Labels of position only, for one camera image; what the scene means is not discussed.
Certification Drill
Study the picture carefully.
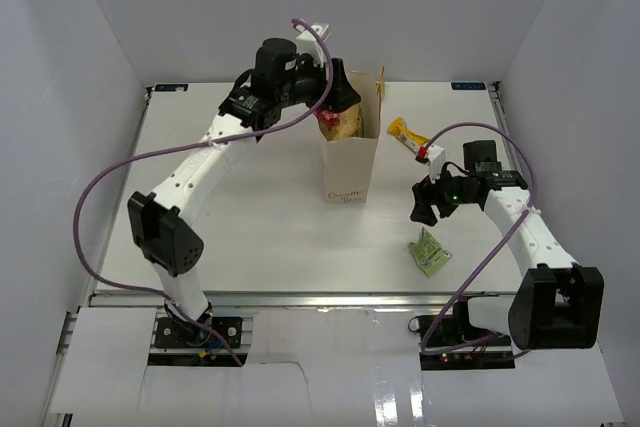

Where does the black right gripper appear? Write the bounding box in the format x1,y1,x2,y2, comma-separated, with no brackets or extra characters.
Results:
410,162,476,227

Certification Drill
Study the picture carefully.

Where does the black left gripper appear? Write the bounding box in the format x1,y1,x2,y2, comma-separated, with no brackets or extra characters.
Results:
277,53,361,115

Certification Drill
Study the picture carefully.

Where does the red snack packet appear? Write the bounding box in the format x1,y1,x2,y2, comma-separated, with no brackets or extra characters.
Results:
316,109,341,129

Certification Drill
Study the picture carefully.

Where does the brown kraft chips bag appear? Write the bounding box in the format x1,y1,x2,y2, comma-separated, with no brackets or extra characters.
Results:
319,104,364,141

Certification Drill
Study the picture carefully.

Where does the green snack packet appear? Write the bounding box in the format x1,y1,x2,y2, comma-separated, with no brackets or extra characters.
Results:
408,228,453,277

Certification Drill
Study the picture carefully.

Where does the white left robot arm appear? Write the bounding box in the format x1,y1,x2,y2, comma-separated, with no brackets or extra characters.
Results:
127,38,361,346

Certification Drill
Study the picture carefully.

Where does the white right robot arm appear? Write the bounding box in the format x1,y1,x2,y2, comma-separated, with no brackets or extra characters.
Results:
410,140,604,350

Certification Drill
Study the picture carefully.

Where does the beige paper gift bag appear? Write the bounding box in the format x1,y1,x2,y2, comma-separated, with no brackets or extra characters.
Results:
319,72,382,205

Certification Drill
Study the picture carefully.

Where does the green yellow candy wrapper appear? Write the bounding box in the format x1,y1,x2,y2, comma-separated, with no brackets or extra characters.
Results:
378,81,387,100

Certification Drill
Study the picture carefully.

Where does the yellow snack bar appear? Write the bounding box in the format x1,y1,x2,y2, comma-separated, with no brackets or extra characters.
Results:
387,117,430,154

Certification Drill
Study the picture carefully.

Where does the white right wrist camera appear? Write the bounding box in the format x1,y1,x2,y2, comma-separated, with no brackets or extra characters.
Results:
416,144,446,182

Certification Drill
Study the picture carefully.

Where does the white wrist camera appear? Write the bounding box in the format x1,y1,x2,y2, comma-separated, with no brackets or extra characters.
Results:
294,23,331,67
416,144,446,182

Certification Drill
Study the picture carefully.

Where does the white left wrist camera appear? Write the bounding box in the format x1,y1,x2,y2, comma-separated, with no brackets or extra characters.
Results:
294,23,331,67

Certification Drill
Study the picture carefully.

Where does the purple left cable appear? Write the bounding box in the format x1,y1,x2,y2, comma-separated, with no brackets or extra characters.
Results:
72,18,334,367

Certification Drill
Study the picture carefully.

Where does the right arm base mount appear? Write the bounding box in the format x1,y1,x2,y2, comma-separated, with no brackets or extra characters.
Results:
419,316,515,372

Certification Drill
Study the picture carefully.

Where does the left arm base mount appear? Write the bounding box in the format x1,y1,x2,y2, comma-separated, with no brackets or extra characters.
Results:
148,315,247,368

